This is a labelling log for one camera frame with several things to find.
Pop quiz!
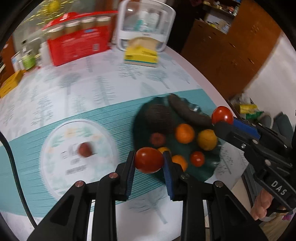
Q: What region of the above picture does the dark green scalloped plate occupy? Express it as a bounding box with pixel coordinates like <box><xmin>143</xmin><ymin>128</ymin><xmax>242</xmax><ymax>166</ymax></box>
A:
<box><xmin>133</xmin><ymin>96</ymin><xmax>222</xmax><ymax>182</ymax></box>

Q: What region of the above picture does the person right hand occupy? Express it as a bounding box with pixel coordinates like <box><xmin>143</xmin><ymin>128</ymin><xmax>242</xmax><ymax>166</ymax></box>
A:
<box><xmin>250</xmin><ymin>189</ymin><xmax>273</xmax><ymax>220</ymax></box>

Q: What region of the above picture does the yellow orange with sticker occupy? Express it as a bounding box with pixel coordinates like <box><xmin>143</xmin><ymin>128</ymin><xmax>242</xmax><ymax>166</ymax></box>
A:
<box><xmin>197</xmin><ymin>129</ymin><xmax>218</xmax><ymax>151</ymax></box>

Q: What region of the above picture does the yellow green snack bag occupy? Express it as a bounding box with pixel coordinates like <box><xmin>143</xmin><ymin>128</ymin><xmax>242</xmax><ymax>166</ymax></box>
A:
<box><xmin>238</xmin><ymin>104</ymin><xmax>263</xmax><ymax>120</ymax></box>

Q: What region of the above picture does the white cosmetic storage box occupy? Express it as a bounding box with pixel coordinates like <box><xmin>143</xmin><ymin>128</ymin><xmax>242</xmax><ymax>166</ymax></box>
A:
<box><xmin>115</xmin><ymin>0</ymin><xmax>176</xmax><ymax>52</ymax></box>

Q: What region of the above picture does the small white medicine box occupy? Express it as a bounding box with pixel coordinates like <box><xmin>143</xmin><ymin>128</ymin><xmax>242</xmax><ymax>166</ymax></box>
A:
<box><xmin>11</xmin><ymin>51</ymin><xmax>23</xmax><ymax>72</ymax></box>

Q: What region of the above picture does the overripe brown banana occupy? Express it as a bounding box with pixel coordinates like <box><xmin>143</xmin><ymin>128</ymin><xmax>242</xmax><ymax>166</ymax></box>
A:
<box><xmin>168</xmin><ymin>93</ymin><xmax>212</xmax><ymax>128</ymax></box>

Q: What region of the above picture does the green label glass bottle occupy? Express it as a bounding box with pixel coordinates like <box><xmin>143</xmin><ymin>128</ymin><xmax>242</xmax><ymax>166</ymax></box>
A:
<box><xmin>21</xmin><ymin>40</ymin><xmax>36</xmax><ymax>71</ymax></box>

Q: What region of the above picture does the large red cherry tomato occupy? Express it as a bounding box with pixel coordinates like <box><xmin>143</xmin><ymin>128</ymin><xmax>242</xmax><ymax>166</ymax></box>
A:
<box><xmin>134</xmin><ymin>147</ymin><xmax>164</xmax><ymax>174</ymax></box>

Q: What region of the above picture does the tree pattern tablecloth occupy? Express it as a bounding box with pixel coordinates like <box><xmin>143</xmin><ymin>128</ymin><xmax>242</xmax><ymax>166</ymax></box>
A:
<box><xmin>1</xmin><ymin>48</ymin><xmax>249</xmax><ymax>240</ymax></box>

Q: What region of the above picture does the red paper cup package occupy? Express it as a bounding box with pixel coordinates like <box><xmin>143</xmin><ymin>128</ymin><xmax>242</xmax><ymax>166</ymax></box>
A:
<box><xmin>43</xmin><ymin>11</ymin><xmax>118</xmax><ymax>66</ymax></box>

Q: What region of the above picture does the white round floral placemat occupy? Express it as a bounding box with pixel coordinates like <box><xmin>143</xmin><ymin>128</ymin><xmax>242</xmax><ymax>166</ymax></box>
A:
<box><xmin>40</xmin><ymin>119</ymin><xmax>119</xmax><ymax>199</ymax></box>

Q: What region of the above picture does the gold sun wall ornament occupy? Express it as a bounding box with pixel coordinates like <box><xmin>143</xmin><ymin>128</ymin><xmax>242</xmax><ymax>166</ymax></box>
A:
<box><xmin>23</xmin><ymin>0</ymin><xmax>74</xmax><ymax>25</ymax></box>

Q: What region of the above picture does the large orange tangerine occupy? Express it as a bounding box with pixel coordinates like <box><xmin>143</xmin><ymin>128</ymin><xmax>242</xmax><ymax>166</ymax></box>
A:
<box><xmin>175</xmin><ymin>123</ymin><xmax>195</xmax><ymax>144</ymax></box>

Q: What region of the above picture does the small red cherry tomato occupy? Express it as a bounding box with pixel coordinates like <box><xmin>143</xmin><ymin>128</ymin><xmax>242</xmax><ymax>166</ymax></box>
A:
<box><xmin>211</xmin><ymin>106</ymin><xmax>234</xmax><ymax>125</ymax></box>

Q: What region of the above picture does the white squeeze bottle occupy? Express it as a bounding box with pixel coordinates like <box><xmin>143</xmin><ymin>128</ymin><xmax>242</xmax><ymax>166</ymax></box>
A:
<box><xmin>39</xmin><ymin>42</ymin><xmax>51</xmax><ymax>66</ymax></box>

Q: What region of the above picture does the dark avocado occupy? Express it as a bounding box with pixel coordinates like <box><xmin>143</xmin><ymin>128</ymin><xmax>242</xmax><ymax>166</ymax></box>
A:
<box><xmin>144</xmin><ymin>104</ymin><xmax>173</xmax><ymax>132</ymax></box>

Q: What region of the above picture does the yellow tissue pack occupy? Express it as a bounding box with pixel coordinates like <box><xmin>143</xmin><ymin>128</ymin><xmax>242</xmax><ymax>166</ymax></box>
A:
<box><xmin>124</xmin><ymin>37</ymin><xmax>159</xmax><ymax>67</ymax></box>

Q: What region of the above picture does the medium orange tangerine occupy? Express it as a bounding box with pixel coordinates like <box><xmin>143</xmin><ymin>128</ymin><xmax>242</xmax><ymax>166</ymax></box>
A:
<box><xmin>171</xmin><ymin>155</ymin><xmax>188</xmax><ymax>172</ymax></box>

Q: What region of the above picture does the yellow flat box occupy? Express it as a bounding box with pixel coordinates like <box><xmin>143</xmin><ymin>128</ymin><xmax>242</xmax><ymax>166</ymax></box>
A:
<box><xmin>0</xmin><ymin>70</ymin><xmax>23</xmax><ymax>98</ymax></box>

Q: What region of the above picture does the small yellow-orange tangerine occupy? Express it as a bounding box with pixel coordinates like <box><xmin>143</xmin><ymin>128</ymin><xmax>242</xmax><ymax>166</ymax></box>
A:
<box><xmin>158</xmin><ymin>147</ymin><xmax>171</xmax><ymax>153</ymax></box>

